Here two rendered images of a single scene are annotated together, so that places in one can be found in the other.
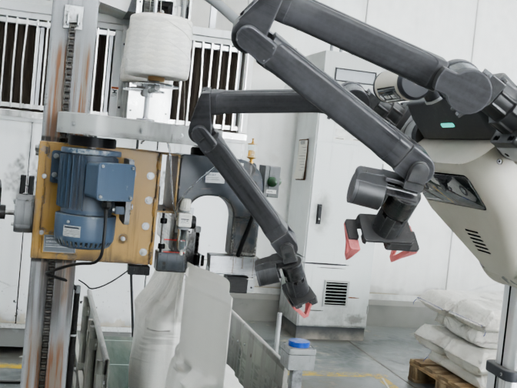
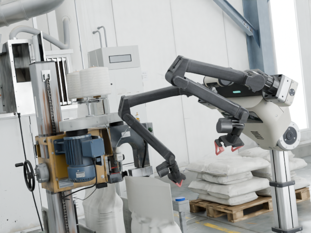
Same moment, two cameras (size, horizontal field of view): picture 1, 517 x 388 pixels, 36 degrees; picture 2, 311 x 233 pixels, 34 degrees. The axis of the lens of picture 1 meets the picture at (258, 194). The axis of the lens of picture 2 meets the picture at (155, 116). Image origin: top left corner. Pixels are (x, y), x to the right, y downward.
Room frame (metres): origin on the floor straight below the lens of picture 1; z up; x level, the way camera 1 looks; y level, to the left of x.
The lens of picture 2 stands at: (-0.75, 0.68, 1.53)
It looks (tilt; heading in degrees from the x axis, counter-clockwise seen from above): 3 degrees down; 346
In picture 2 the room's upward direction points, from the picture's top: 7 degrees counter-clockwise
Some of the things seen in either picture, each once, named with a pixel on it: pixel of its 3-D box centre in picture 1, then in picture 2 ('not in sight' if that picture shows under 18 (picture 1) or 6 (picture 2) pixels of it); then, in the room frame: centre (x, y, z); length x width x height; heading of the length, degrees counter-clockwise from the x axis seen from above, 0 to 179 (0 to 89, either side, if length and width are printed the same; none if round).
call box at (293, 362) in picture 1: (297, 356); (180, 205); (2.20, -0.15, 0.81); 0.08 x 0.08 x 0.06; 15
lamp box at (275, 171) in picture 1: (268, 181); (146, 129); (2.31, -0.03, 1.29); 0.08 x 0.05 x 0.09; 15
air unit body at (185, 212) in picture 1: (185, 226); (119, 160); (2.17, 0.19, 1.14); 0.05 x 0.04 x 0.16; 105
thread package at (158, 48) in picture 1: (158, 48); (95, 82); (2.06, 0.29, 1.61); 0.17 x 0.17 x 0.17
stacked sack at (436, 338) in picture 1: (472, 340); (218, 182); (4.98, -1.44, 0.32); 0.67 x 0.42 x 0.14; 109
